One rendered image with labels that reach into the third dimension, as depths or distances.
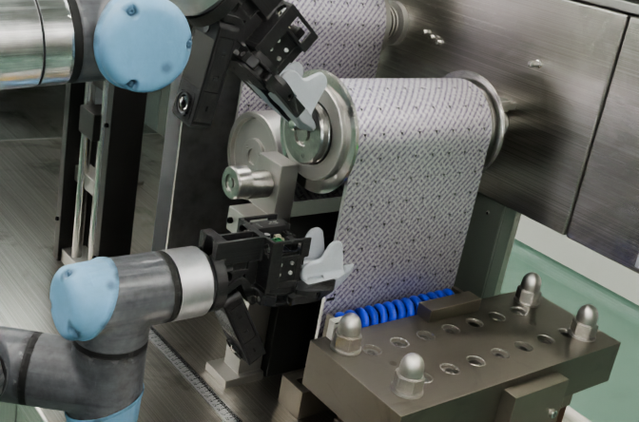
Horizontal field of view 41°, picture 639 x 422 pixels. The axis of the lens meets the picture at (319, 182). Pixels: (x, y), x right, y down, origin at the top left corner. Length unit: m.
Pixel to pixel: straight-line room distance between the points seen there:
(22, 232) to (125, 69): 0.89
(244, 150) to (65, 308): 0.39
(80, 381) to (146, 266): 0.13
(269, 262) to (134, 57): 0.35
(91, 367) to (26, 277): 0.49
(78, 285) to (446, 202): 0.51
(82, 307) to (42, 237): 0.67
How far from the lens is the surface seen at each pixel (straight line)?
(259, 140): 1.12
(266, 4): 0.89
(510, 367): 1.06
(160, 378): 1.14
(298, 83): 0.93
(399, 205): 1.07
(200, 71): 0.88
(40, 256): 1.43
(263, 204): 1.06
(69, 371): 0.91
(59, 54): 0.65
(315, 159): 0.99
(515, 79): 1.23
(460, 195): 1.14
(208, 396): 1.12
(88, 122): 1.26
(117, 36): 0.64
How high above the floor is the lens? 1.53
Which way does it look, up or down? 19 degrees down
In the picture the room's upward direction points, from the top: 10 degrees clockwise
